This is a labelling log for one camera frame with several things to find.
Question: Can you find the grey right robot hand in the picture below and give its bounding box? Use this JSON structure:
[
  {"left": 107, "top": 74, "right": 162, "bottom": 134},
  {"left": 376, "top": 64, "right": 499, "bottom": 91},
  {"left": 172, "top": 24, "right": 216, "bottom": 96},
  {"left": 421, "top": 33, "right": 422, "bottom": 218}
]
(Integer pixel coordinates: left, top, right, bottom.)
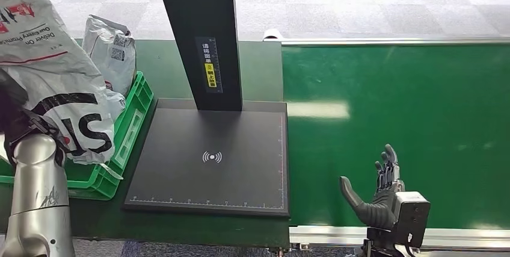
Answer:
[{"left": 339, "top": 144, "right": 405, "bottom": 232}]

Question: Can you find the large grey courier package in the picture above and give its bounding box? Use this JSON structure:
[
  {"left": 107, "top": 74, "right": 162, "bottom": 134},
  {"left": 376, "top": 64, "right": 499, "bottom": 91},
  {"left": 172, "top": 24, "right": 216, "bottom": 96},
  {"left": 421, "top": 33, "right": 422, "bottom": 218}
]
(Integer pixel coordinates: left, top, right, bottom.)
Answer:
[{"left": 0, "top": 0, "right": 126, "bottom": 166}]

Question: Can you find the green conveyor belt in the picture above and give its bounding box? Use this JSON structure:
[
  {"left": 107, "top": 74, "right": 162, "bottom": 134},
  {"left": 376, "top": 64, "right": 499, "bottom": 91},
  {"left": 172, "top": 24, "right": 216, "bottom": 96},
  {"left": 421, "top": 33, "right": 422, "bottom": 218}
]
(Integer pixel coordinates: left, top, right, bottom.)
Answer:
[{"left": 281, "top": 43, "right": 510, "bottom": 230}]

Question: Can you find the white conveyor roller cap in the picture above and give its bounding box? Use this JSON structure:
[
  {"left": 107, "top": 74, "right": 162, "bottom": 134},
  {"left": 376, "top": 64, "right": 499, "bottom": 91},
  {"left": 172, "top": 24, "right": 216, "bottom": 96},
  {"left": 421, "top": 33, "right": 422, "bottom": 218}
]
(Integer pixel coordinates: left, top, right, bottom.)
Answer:
[{"left": 263, "top": 28, "right": 284, "bottom": 43}]

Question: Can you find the tall grey courier package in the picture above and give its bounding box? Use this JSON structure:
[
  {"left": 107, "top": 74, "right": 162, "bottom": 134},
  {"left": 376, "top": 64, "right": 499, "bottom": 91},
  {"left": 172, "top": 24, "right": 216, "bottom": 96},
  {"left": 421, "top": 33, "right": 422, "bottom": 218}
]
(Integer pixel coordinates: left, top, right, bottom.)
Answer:
[{"left": 81, "top": 14, "right": 137, "bottom": 98}]

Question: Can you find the black scanner base platform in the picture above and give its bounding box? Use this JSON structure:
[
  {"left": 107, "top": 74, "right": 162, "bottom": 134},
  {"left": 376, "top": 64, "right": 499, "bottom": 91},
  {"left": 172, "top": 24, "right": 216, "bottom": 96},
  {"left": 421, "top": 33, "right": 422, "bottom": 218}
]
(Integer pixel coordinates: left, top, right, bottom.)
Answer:
[{"left": 123, "top": 98, "right": 290, "bottom": 218}]

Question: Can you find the black and yellow warning label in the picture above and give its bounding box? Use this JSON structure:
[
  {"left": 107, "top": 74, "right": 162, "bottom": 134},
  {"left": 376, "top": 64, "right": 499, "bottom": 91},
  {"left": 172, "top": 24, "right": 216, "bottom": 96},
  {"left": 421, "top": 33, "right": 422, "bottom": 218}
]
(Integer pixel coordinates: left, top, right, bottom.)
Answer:
[{"left": 194, "top": 36, "right": 223, "bottom": 94}]

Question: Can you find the green plastic crate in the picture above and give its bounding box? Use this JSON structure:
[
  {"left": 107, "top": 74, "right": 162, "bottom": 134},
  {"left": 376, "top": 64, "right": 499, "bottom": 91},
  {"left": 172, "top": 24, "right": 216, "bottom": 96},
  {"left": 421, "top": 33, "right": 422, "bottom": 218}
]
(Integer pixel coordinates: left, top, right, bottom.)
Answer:
[{"left": 0, "top": 70, "right": 155, "bottom": 202}]

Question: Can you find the black scanner column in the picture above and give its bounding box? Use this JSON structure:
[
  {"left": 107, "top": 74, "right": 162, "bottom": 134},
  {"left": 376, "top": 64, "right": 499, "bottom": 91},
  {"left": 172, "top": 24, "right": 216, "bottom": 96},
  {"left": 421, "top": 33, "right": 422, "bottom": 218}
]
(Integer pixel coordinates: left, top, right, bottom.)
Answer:
[{"left": 152, "top": 0, "right": 244, "bottom": 113}]

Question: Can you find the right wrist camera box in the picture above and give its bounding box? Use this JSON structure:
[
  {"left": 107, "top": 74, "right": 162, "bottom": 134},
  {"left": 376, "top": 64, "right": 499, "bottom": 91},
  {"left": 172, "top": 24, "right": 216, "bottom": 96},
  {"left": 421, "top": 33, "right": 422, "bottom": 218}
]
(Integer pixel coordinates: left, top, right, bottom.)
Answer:
[{"left": 392, "top": 191, "right": 432, "bottom": 249}]

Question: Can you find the wide aluminium conveyor rail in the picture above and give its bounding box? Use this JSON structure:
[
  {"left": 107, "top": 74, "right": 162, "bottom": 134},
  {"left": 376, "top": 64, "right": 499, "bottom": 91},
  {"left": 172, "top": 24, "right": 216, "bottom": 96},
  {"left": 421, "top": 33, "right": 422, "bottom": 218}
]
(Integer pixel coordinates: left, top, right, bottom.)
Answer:
[{"left": 289, "top": 225, "right": 510, "bottom": 250}]

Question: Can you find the thin aluminium conveyor rail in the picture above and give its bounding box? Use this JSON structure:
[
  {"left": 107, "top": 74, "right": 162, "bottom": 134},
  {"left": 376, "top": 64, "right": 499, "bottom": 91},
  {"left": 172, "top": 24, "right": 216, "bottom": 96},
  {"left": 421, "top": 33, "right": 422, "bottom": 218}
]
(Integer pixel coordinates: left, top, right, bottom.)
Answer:
[{"left": 263, "top": 36, "right": 510, "bottom": 46}]

